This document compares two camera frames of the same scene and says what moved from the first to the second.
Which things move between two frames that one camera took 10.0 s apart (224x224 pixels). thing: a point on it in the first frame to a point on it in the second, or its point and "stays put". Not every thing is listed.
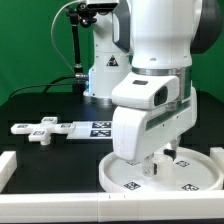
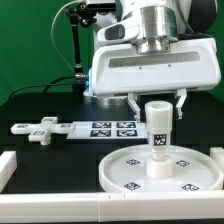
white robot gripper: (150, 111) to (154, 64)
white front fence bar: (119, 207) stays put
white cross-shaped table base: (40, 132) stays put
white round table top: (191, 172) stays put
